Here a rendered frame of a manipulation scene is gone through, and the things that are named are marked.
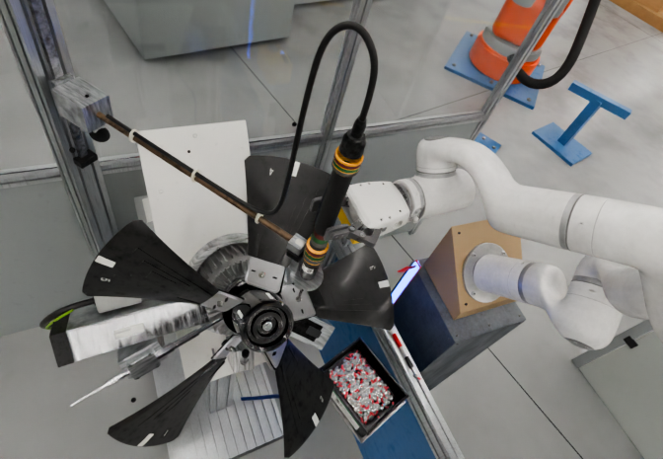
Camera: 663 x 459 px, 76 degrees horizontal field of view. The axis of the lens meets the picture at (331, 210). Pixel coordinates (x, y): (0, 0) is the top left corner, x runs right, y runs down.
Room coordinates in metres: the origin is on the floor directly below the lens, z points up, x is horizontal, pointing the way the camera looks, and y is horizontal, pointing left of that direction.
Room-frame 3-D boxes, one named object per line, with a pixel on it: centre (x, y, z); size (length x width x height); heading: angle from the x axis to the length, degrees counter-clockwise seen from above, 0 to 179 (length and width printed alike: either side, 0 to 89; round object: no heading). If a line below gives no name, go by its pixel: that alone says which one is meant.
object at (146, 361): (0.26, 0.28, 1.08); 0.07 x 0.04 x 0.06; 140
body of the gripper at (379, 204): (0.54, -0.08, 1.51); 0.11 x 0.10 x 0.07; 129
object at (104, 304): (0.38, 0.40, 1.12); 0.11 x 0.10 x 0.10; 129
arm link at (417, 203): (0.58, -0.13, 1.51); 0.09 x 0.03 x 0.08; 39
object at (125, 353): (0.31, 0.31, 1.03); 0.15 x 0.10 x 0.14; 39
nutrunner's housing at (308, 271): (0.47, 0.00, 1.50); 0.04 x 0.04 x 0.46
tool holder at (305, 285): (0.48, 0.01, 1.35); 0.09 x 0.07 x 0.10; 74
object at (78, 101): (0.64, 0.61, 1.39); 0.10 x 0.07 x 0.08; 74
